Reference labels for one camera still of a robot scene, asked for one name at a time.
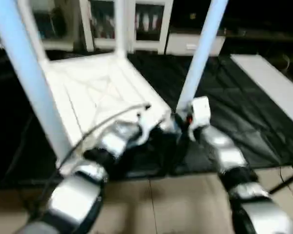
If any white plastic table leg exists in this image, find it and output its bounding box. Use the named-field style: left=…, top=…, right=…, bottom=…
left=17, top=0, right=50, bottom=63
left=0, top=0, right=73, bottom=164
left=114, top=0, right=127, bottom=57
left=175, top=0, right=229, bottom=117

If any white plastic table top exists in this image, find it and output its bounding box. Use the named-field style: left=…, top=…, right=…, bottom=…
left=42, top=51, right=179, bottom=171

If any black work mat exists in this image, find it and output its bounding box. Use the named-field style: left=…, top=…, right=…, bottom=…
left=0, top=49, right=293, bottom=186

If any white drawer unit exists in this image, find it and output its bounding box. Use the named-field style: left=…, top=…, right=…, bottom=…
left=165, top=32, right=225, bottom=57

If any white flat panel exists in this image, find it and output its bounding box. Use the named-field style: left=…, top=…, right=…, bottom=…
left=230, top=54, right=293, bottom=130

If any white glass door cabinet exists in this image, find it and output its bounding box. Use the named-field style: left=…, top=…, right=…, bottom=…
left=78, top=0, right=174, bottom=54

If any black stand leg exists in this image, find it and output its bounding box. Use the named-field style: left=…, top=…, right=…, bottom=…
left=271, top=166, right=293, bottom=195

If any storage rack with items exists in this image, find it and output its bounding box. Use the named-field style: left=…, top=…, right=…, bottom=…
left=34, top=0, right=76, bottom=42

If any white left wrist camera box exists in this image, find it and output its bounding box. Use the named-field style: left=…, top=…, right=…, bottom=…
left=136, top=110, right=159, bottom=144

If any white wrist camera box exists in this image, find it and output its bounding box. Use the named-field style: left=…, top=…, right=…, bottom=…
left=136, top=110, right=159, bottom=144
left=188, top=97, right=211, bottom=139

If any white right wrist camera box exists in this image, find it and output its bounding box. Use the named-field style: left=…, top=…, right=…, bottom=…
left=188, top=97, right=211, bottom=139

